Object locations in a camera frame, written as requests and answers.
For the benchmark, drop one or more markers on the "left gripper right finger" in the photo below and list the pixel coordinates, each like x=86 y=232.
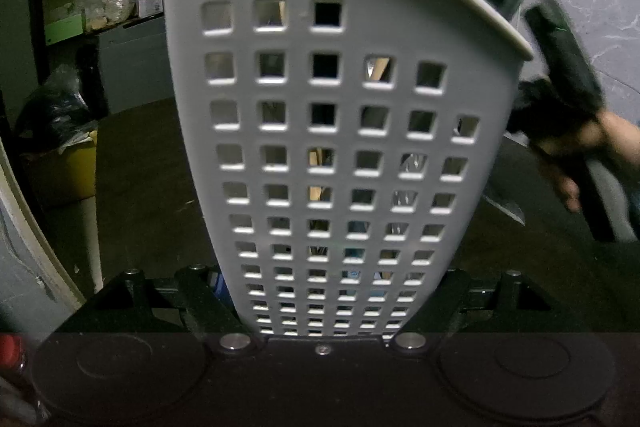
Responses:
x=434 y=320

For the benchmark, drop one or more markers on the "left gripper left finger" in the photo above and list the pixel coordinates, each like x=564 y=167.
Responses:
x=207 y=318

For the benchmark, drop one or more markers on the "black handled scissors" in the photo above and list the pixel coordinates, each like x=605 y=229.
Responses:
x=569 y=94

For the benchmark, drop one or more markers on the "white perforated utensil basket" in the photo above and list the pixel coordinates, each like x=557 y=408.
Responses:
x=302 y=115

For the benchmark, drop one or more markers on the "yellow bin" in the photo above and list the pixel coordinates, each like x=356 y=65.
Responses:
x=78 y=157

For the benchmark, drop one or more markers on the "red bottle cap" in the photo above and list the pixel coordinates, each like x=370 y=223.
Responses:
x=12 y=352

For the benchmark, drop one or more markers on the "grey cabinet box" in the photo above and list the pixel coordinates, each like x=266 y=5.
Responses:
x=134 y=64

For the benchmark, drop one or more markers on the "green box on shelf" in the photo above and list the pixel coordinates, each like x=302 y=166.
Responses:
x=68 y=27

